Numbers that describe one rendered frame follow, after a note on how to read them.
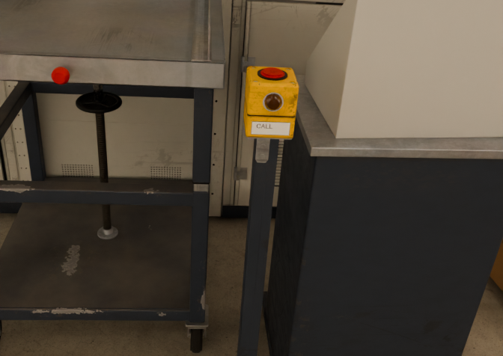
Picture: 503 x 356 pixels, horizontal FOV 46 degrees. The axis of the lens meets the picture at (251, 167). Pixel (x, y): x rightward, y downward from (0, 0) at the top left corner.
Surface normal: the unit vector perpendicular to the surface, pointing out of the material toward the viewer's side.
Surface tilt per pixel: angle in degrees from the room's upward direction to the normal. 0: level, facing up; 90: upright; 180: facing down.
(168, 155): 90
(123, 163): 90
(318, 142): 0
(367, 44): 90
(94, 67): 90
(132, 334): 0
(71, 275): 0
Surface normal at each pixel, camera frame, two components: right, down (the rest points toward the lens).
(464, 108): 0.15, 0.51
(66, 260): 0.07, -0.86
